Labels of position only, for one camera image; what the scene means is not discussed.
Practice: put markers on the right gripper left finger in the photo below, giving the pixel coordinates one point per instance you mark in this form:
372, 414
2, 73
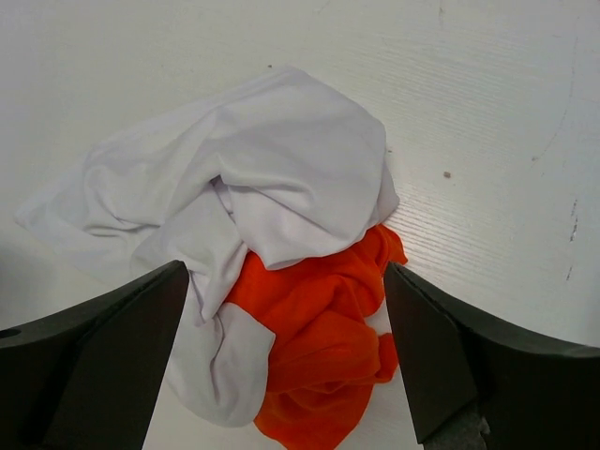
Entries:
88, 377

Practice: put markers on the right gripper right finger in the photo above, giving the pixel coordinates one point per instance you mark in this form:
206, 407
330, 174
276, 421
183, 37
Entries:
475, 381

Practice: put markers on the orange t shirt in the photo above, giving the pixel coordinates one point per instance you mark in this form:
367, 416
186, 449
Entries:
326, 358

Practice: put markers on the white t shirt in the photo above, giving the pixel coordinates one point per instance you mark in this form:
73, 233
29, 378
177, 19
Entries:
283, 166

